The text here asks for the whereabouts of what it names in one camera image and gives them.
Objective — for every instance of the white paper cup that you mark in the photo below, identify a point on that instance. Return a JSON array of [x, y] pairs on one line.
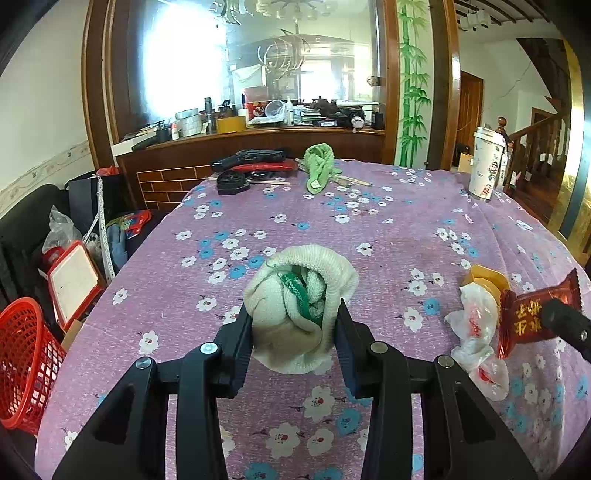
[[488, 163]]

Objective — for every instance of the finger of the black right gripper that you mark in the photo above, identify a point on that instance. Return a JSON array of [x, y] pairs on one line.
[[568, 324]]

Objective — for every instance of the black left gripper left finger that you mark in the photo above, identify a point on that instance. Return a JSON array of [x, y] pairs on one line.
[[126, 435]]

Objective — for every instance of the red plastic basket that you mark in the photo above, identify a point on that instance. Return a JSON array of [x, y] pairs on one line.
[[30, 361]]

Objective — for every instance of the black key pouch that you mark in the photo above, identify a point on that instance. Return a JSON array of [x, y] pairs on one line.
[[231, 183]]

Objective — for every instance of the wooden counter ledge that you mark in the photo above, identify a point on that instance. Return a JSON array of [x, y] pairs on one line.
[[160, 175]]

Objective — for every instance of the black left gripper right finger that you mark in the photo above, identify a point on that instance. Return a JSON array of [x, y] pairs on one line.
[[464, 438]]

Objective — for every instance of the black sofa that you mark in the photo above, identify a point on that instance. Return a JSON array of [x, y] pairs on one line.
[[24, 229]]

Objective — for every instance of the green cloth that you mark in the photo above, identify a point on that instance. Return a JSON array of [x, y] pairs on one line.
[[319, 159]]

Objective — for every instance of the white plastic bag with red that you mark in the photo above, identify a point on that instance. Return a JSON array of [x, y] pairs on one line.
[[475, 325]]

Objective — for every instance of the purple floral tablecloth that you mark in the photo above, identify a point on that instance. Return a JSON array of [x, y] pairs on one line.
[[411, 235]]

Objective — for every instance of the white knitted sock bundle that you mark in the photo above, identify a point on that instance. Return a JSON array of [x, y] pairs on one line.
[[293, 301]]

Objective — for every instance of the dark red snack packet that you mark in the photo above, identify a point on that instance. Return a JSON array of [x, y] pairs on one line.
[[521, 315]]

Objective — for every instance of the black red folded umbrella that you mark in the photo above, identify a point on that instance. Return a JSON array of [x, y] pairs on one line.
[[253, 160]]

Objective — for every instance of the red framed white board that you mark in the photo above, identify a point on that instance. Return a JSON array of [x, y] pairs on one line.
[[74, 284]]

